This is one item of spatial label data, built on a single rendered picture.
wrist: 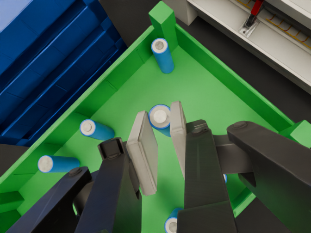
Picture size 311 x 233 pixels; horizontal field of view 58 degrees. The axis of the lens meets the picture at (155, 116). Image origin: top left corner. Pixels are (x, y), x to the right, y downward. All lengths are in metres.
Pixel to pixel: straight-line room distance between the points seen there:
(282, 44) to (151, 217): 0.48
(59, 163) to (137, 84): 0.13
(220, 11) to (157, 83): 0.38
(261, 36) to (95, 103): 0.44
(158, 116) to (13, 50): 0.28
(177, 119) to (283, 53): 0.54
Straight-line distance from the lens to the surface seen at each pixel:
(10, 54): 0.44
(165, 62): 0.32
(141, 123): 0.17
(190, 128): 0.16
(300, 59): 0.68
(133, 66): 0.35
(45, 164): 0.31
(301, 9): 0.51
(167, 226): 0.28
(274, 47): 0.67
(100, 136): 0.32
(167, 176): 0.34
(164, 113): 0.19
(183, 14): 0.80
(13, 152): 0.92
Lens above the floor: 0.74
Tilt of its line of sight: 76 degrees down
